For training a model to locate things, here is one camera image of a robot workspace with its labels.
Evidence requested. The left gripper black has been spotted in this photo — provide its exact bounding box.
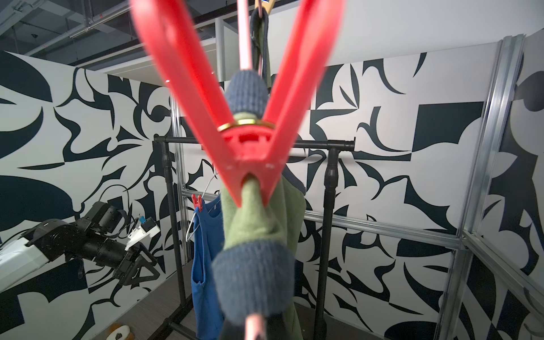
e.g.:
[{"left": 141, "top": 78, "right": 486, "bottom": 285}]
[{"left": 114, "top": 243, "right": 160, "bottom": 286}]

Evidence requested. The light green tank top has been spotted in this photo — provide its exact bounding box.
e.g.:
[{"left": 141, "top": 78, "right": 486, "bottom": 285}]
[{"left": 211, "top": 69, "right": 307, "bottom": 340}]

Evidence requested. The beige wooden clothespin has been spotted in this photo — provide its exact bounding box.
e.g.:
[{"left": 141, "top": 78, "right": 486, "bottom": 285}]
[{"left": 254, "top": 0, "right": 276, "bottom": 16}]

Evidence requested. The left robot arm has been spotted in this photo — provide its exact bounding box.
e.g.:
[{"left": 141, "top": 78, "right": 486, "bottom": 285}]
[{"left": 1, "top": 202, "right": 160, "bottom": 291}]

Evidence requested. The blue tank top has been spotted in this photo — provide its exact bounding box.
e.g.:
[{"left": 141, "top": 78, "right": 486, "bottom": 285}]
[{"left": 191, "top": 197, "right": 225, "bottom": 339}]

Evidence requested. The dark green printed tank top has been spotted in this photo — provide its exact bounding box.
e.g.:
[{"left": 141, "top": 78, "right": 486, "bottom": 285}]
[{"left": 249, "top": 8, "right": 272, "bottom": 89}]

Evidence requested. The brown white round toy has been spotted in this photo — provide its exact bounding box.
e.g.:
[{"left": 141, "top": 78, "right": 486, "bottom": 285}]
[{"left": 106, "top": 323, "right": 135, "bottom": 340}]

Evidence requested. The red clothespin on blue top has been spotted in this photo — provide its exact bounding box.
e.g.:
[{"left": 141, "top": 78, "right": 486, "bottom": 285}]
[{"left": 191, "top": 194, "right": 203, "bottom": 212}]

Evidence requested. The black clothes rack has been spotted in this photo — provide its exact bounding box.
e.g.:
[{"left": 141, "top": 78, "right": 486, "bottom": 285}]
[{"left": 150, "top": 135, "right": 355, "bottom": 339}]

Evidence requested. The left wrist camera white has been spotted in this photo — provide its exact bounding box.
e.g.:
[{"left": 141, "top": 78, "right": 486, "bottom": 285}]
[{"left": 125, "top": 217, "right": 160, "bottom": 251}]

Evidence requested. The white wire hanger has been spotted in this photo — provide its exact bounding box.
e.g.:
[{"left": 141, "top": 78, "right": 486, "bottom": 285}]
[{"left": 185, "top": 168, "right": 218, "bottom": 242}]

